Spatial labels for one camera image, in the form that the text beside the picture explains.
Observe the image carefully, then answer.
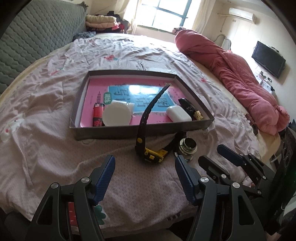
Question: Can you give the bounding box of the red quilted duvet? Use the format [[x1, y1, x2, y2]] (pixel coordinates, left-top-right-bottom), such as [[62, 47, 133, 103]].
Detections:
[[175, 30, 290, 135]]

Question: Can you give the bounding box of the folded clothes pile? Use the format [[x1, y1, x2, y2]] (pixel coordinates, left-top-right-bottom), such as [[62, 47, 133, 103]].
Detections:
[[85, 11, 130, 34]]

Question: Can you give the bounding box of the silver metal door knob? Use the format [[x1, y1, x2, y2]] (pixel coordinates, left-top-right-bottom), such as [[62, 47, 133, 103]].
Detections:
[[174, 138, 197, 162]]

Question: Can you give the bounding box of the white metal chair frame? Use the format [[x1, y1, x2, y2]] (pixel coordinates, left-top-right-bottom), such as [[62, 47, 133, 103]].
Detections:
[[214, 34, 231, 51]]

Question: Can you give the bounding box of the white air conditioner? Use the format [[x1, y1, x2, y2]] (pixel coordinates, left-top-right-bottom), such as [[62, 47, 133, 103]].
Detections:
[[229, 8, 256, 24]]

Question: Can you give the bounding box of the window with dark frame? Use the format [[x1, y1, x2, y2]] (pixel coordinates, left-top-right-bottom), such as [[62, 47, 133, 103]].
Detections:
[[138, 0, 192, 32]]

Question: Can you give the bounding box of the grey quilted headboard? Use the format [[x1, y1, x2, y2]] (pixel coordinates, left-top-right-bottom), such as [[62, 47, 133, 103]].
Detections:
[[1, 1, 88, 92]]

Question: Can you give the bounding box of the black and gold lipstick box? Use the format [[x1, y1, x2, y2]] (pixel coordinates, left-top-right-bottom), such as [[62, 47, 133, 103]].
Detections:
[[178, 98, 204, 121]]

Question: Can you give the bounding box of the shallow grey cardboard box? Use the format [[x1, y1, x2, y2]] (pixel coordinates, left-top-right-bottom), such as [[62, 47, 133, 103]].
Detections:
[[69, 70, 214, 140]]

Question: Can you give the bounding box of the black flat television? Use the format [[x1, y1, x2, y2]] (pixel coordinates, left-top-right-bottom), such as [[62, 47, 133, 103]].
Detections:
[[251, 41, 286, 78]]

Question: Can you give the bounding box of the red and black lighter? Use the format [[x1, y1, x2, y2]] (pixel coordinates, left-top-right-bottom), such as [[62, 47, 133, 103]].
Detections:
[[93, 103, 104, 127]]

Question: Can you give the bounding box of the white earbuds case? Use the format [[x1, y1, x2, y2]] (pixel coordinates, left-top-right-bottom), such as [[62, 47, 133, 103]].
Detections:
[[166, 105, 192, 122]]

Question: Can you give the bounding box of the black and yellow wristwatch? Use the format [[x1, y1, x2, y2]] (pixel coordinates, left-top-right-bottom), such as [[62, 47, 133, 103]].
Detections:
[[135, 85, 187, 164]]

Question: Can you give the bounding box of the white pill bottle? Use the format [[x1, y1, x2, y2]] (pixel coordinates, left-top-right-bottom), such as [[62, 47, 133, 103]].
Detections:
[[111, 100, 134, 115]]

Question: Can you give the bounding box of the white plastic jar lid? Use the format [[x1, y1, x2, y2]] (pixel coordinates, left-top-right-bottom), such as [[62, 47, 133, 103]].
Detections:
[[102, 102, 132, 126]]

